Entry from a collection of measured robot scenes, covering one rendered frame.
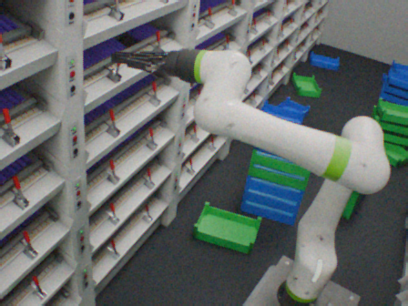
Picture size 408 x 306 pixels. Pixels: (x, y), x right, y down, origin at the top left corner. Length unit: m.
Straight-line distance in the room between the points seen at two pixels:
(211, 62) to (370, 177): 0.50
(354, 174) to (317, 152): 0.11
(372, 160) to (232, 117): 0.37
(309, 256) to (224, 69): 0.63
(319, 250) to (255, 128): 0.51
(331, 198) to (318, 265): 0.21
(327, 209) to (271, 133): 0.44
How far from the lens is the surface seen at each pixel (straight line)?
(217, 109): 1.07
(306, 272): 1.40
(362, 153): 1.14
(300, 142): 1.10
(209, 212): 2.33
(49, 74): 1.16
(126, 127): 1.53
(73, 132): 1.25
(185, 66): 1.19
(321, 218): 1.46
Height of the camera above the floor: 1.55
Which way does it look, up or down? 34 degrees down
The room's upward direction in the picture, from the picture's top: 8 degrees clockwise
